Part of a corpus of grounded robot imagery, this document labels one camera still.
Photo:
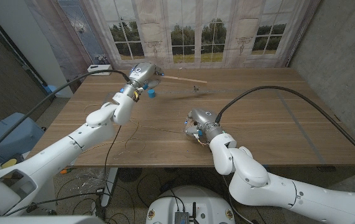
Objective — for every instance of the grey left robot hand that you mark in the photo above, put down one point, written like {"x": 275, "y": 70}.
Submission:
{"x": 143, "y": 74}

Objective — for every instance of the black door frame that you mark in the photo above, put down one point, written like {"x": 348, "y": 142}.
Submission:
{"x": 9, "y": 46}

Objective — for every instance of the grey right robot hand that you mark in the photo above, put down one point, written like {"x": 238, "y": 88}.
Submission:
{"x": 205, "y": 121}

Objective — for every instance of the jute twine spool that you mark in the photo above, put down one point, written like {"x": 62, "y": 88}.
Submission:
{"x": 192, "y": 124}

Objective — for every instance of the blue plastic bin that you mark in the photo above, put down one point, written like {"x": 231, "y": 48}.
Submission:
{"x": 25, "y": 137}

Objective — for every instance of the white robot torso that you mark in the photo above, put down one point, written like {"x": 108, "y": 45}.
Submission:
{"x": 192, "y": 196}

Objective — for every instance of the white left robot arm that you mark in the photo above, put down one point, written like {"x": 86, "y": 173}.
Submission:
{"x": 56, "y": 155}

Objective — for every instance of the white power strip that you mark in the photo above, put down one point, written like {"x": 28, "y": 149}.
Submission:
{"x": 98, "y": 68}

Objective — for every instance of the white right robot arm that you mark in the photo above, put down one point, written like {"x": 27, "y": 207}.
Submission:
{"x": 258, "y": 180}

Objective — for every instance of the printed window backdrop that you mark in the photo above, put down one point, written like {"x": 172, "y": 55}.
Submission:
{"x": 196, "y": 18}

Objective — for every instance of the small orange floor object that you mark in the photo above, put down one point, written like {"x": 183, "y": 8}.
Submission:
{"x": 65, "y": 170}

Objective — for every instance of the white table leg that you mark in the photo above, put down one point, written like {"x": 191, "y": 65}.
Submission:
{"x": 108, "y": 186}

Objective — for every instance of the small blue cup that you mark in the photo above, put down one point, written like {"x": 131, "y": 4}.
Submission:
{"x": 151, "y": 93}

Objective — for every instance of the yellow and black foot pedal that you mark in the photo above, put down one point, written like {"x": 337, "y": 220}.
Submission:
{"x": 9, "y": 163}

